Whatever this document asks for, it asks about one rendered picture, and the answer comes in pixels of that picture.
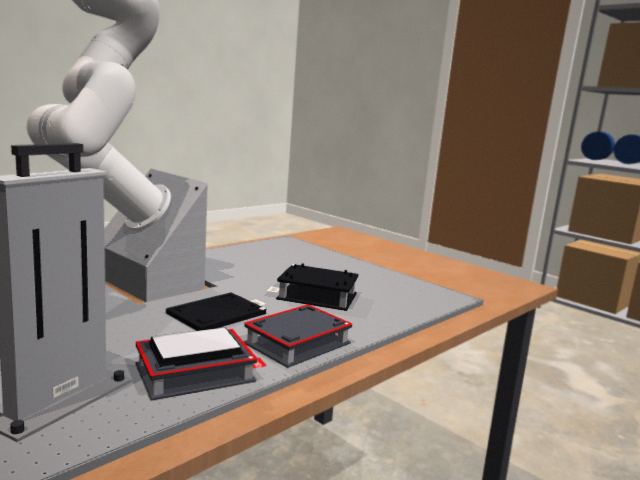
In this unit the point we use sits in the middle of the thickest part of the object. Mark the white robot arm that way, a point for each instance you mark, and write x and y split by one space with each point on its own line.
101 92

